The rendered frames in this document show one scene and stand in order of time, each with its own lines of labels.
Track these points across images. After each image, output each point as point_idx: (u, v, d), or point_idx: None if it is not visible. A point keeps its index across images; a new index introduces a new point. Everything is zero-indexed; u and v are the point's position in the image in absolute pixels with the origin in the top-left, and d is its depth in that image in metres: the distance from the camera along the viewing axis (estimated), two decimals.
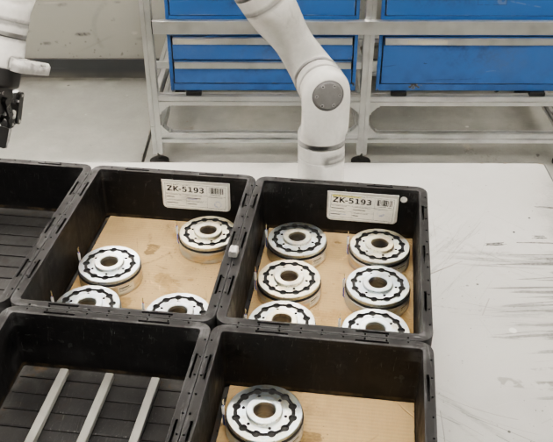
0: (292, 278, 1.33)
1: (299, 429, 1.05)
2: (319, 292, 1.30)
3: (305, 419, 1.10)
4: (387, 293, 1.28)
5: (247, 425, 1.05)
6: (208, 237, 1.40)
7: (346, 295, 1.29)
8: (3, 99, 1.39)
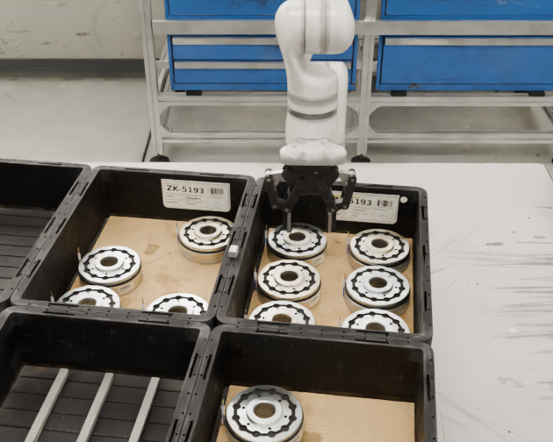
0: (292, 278, 1.33)
1: (299, 429, 1.06)
2: (319, 292, 1.30)
3: (305, 419, 1.10)
4: (387, 293, 1.28)
5: (247, 425, 1.05)
6: (208, 237, 1.40)
7: (346, 295, 1.29)
8: (316, 178, 1.19)
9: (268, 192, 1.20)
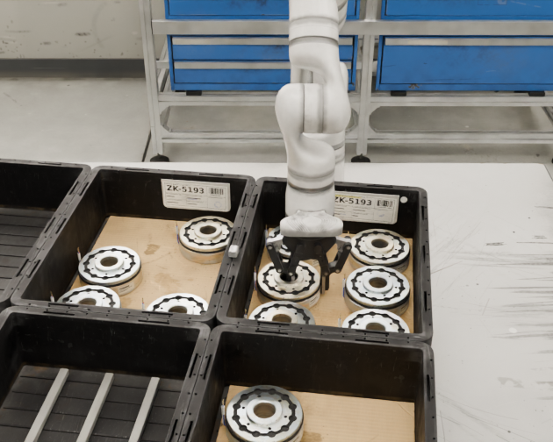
0: None
1: (299, 429, 1.06)
2: (318, 292, 1.30)
3: (305, 419, 1.10)
4: (387, 293, 1.28)
5: (247, 425, 1.05)
6: (208, 237, 1.40)
7: (346, 295, 1.29)
8: (315, 243, 1.25)
9: (271, 258, 1.27)
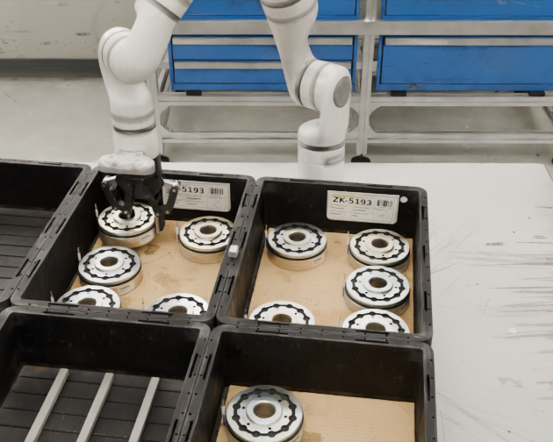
0: None
1: (299, 429, 1.06)
2: (151, 231, 1.41)
3: (305, 419, 1.10)
4: (387, 293, 1.28)
5: (247, 425, 1.05)
6: (208, 237, 1.40)
7: (346, 295, 1.29)
8: (143, 184, 1.36)
9: (106, 196, 1.39)
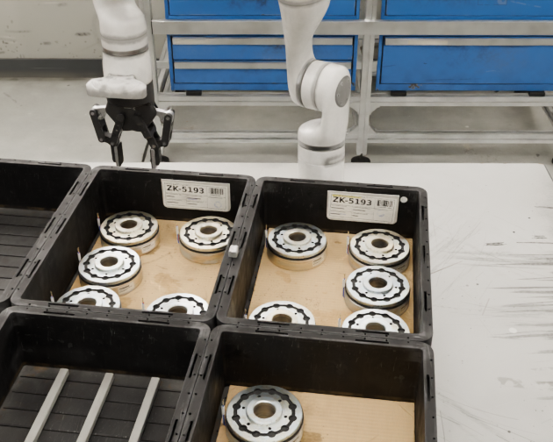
0: (134, 227, 1.45)
1: (299, 429, 1.06)
2: (153, 240, 1.42)
3: (305, 419, 1.10)
4: (387, 293, 1.28)
5: (247, 425, 1.05)
6: (208, 237, 1.40)
7: (346, 295, 1.29)
8: (134, 114, 1.29)
9: (93, 125, 1.31)
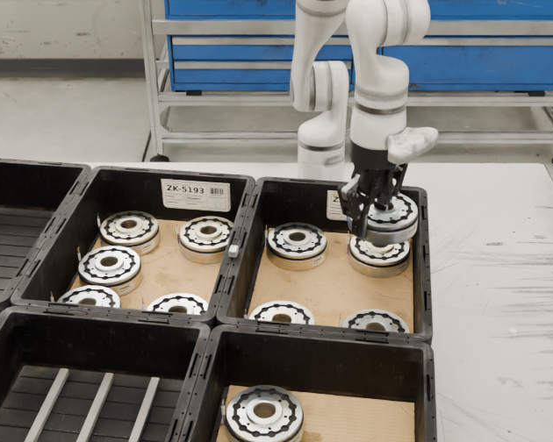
0: (134, 227, 1.45)
1: (299, 429, 1.06)
2: (153, 240, 1.42)
3: (305, 419, 1.10)
4: (393, 216, 1.20)
5: (247, 425, 1.05)
6: (208, 237, 1.40)
7: (349, 218, 1.21)
8: (385, 171, 1.15)
9: (353, 207, 1.13)
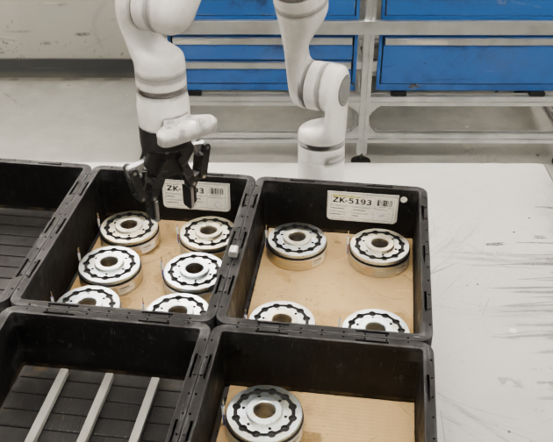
0: (134, 227, 1.45)
1: (299, 429, 1.06)
2: (153, 240, 1.42)
3: (305, 419, 1.10)
4: (199, 279, 1.31)
5: (247, 425, 1.05)
6: (208, 237, 1.40)
7: None
8: (177, 156, 1.18)
9: (135, 187, 1.16)
